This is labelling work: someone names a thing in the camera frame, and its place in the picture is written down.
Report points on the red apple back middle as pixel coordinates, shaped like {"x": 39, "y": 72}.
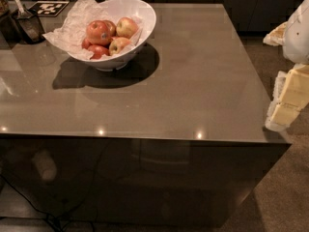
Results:
{"x": 111, "y": 26}

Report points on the white crumpled paper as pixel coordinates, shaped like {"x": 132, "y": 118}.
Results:
{"x": 70, "y": 35}

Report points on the black scoop with white handle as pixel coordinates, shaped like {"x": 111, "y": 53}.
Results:
{"x": 28, "y": 24}

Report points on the red apple front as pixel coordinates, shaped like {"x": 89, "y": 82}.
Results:
{"x": 98, "y": 51}

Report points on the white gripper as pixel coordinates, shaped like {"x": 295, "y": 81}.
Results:
{"x": 297, "y": 36}

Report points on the black white marker card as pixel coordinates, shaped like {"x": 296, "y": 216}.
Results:
{"x": 49, "y": 8}

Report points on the yellow apple front right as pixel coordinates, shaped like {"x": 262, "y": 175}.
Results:
{"x": 118, "y": 44}

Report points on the large red apple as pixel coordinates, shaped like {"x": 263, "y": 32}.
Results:
{"x": 97, "y": 32}

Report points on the white bowl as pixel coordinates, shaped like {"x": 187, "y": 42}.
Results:
{"x": 109, "y": 34}

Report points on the red apple left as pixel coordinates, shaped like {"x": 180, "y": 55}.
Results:
{"x": 85, "y": 43}

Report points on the yellow-red apple back right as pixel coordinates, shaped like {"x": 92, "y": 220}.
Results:
{"x": 126, "y": 27}

